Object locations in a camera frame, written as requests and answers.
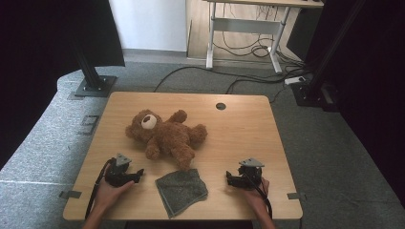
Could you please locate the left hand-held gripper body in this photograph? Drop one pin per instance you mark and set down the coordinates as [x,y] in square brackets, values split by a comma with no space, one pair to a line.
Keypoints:
[116,176]

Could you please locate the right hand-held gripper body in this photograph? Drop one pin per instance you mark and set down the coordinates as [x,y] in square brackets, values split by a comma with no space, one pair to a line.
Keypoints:
[253,178]

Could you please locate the grey terry cloth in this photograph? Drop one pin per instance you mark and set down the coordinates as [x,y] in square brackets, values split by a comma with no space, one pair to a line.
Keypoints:
[181,191]

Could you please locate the brown teddy bear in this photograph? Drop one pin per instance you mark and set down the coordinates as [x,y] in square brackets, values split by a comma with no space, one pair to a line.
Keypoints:
[168,135]

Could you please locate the person's right hand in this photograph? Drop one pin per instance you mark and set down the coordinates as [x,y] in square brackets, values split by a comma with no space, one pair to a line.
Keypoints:
[254,195]

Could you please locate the person's left hand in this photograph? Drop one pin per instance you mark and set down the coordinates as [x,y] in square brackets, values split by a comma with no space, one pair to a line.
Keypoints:
[110,194]

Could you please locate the grey tape tab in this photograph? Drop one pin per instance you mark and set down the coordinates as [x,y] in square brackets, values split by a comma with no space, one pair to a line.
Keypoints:
[296,196]
[70,194]

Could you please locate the black stand with grey base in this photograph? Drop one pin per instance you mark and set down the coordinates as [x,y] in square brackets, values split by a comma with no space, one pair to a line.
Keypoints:
[92,76]

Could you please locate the white power strip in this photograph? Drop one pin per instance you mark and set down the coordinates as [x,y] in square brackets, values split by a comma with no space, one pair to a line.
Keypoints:
[294,80]

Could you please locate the dark curtain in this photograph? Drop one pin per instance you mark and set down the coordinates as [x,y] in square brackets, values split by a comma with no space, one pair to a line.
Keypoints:
[38,63]
[375,79]

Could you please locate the white desk frame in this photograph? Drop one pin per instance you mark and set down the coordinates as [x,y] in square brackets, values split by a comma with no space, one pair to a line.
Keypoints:
[245,25]

